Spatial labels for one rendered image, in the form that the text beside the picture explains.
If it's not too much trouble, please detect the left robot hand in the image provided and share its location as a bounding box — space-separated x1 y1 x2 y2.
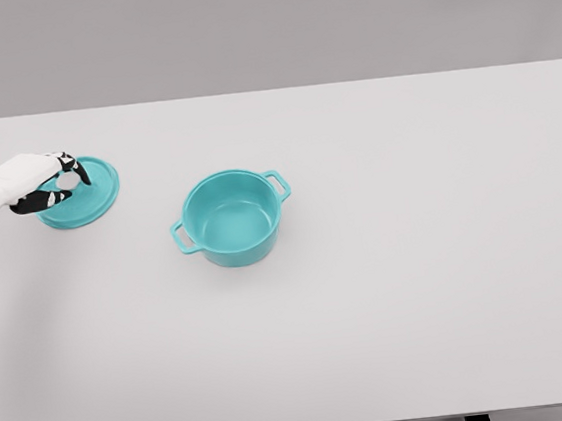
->
0 146 95 218

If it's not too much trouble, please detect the teal pot lid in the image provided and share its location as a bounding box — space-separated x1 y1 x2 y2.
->
30 152 127 234

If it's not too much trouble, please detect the teal pot with handles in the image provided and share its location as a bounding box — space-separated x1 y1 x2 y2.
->
163 162 300 275

